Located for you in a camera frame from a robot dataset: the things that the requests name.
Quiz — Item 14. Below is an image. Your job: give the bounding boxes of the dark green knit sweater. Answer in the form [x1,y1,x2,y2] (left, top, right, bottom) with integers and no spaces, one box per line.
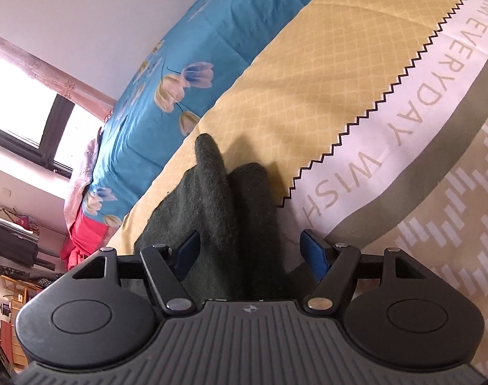
[133,132,309,302]

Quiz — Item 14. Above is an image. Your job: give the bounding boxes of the red blanket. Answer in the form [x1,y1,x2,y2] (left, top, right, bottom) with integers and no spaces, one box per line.
[60,210,109,270]

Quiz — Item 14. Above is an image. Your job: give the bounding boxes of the wooden shelf with clutter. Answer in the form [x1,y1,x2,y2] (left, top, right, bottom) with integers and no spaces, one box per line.
[0,209,62,369]

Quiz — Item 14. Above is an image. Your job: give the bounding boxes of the beige patterned bed sheet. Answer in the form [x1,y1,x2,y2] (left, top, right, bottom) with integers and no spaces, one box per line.
[132,0,488,384]

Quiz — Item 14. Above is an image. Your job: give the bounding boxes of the pink curtain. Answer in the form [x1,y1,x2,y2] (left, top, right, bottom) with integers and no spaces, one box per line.
[0,37,116,121]

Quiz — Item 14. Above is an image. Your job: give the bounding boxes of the blue floral quilt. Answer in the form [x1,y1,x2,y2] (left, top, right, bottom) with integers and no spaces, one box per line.
[81,0,312,228]

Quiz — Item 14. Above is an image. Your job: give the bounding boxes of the black window frame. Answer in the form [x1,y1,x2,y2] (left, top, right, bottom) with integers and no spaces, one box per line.
[0,94,74,179]

